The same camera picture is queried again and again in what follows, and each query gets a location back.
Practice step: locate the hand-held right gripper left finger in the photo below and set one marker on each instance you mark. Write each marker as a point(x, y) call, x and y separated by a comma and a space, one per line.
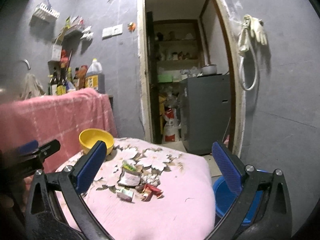
point(91, 166)

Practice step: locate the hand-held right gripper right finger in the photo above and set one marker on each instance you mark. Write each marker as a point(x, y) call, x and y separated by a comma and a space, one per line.
point(226, 167)

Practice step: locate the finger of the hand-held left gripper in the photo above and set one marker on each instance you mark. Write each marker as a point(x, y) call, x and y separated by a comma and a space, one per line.
point(29, 146)
point(48, 148)

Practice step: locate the blue plastic basin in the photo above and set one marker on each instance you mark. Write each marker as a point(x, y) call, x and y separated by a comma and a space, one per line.
point(222, 195)

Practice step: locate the green snack wrapper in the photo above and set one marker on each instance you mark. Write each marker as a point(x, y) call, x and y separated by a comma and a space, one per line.
point(128, 166)

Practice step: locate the white paper carton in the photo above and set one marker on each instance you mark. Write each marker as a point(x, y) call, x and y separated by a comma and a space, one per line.
point(128, 178)

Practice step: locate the small green white packet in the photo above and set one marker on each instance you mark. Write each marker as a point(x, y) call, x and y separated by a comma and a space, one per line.
point(125, 194)

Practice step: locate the brown paper carton piece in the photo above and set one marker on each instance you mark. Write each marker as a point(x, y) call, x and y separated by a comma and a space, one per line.
point(139, 169)

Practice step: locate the silver foil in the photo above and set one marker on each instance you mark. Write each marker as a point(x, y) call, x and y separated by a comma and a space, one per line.
point(150, 180)

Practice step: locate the red snack wrapper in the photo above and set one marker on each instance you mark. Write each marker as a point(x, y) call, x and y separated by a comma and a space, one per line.
point(151, 190)

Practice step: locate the pink plastic item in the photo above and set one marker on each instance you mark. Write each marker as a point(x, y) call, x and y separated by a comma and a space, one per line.
point(226, 140)

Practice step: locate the pink checked towel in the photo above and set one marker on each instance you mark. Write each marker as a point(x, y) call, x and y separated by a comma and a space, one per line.
point(50, 120)

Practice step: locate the yellow bowl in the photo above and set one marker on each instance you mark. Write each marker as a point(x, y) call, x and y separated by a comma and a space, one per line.
point(90, 136)

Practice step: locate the hanging grey rag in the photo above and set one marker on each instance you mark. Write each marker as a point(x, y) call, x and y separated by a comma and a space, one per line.
point(31, 86)

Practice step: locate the grey cabinet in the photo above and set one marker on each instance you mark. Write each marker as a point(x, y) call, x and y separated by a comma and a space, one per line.
point(205, 110)

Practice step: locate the red and white sack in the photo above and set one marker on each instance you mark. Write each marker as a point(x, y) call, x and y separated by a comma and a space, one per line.
point(171, 127)

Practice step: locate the pink floral blanket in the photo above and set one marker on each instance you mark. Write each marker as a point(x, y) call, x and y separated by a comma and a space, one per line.
point(162, 205)

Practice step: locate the brown sauce bottle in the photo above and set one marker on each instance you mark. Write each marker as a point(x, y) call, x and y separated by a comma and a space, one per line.
point(82, 76)

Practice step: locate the large cooking oil bottle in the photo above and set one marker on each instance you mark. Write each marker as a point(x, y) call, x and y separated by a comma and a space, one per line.
point(95, 77)

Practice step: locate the metal pot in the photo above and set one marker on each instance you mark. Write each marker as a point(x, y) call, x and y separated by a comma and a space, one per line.
point(208, 70)

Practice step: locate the green box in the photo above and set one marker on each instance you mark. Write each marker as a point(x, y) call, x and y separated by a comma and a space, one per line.
point(165, 78)

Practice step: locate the wooden shelf unit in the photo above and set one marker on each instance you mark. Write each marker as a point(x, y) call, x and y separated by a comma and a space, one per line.
point(175, 42)

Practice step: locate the metal wall hook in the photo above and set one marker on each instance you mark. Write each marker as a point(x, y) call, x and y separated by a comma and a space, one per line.
point(27, 63)

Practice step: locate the white door frame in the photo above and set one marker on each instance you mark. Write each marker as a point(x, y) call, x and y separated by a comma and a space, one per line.
point(143, 80)

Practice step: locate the white wall shelf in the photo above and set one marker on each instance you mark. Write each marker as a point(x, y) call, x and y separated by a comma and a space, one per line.
point(80, 33)

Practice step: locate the white switch plate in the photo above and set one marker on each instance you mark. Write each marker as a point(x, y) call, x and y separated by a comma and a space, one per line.
point(112, 31)

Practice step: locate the white wall rack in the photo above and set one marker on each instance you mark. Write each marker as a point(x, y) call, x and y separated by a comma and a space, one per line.
point(43, 13)

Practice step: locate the orange wall hook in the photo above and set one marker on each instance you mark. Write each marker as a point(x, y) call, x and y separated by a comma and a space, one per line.
point(131, 26)

